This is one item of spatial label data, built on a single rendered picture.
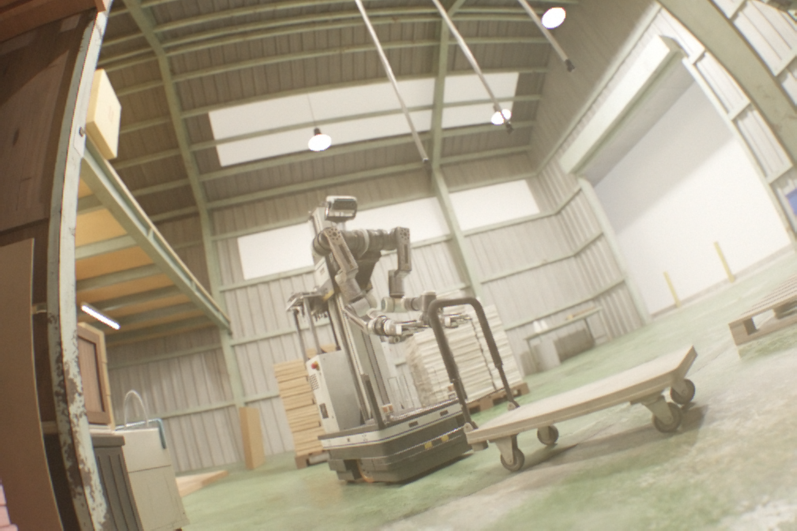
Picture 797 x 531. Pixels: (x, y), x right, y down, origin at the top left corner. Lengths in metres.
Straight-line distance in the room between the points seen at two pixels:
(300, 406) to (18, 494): 3.47
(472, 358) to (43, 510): 4.41
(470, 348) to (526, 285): 5.60
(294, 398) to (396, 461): 2.46
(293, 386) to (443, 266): 6.10
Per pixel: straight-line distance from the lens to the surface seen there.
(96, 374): 1.67
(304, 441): 4.41
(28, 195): 1.70
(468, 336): 4.96
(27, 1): 2.25
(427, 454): 2.19
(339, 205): 2.62
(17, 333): 1.34
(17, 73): 2.27
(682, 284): 11.32
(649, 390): 1.35
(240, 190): 9.95
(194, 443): 9.26
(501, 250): 10.43
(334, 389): 2.57
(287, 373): 4.45
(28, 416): 1.29
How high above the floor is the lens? 0.41
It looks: 21 degrees up
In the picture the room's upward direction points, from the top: 19 degrees counter-clockwise
